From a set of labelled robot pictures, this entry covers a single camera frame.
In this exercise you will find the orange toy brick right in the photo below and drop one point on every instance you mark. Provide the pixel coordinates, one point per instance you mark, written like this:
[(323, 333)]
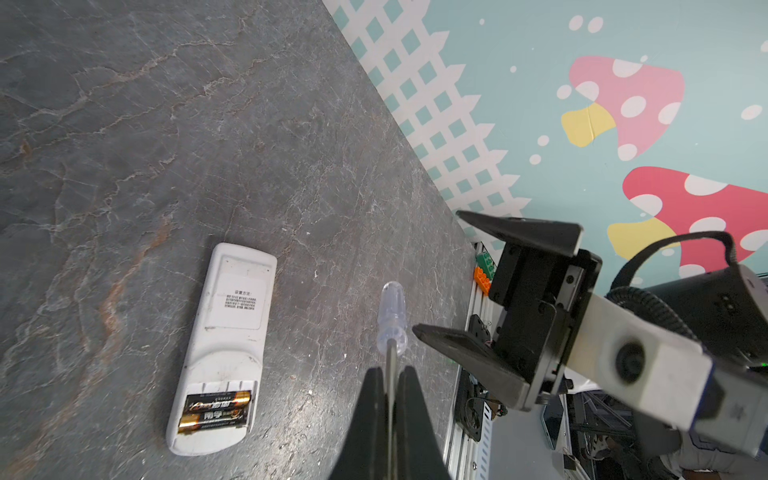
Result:
[(482, 280)]

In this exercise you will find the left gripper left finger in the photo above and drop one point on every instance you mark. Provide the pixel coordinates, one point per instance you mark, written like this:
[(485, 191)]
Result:
[(364, 454)]

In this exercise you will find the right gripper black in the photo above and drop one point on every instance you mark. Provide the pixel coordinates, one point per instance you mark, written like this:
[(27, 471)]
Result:
[(543, 287)]

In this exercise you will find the small screwdriver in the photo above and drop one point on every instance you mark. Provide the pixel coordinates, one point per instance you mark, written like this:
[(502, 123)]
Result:
[(392, 342)]

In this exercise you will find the green toy brick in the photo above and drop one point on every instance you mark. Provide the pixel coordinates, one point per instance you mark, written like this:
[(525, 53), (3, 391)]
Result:
[(486, 264)]

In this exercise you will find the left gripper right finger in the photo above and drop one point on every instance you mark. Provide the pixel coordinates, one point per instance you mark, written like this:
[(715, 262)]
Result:
[(417, 454)]

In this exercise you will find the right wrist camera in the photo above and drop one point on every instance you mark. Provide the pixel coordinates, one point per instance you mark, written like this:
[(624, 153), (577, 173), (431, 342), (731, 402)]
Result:
[(669, 377)]

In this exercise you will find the white remote control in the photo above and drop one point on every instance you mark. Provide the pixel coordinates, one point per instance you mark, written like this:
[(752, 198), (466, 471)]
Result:
[(225, 351)]

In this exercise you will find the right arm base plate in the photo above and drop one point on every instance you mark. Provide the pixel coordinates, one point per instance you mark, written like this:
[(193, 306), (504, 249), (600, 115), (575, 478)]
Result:
[(472, 396)]

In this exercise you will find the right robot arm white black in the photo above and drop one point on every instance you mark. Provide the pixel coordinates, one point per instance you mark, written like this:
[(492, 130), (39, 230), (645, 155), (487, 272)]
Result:
[(724, 311)]

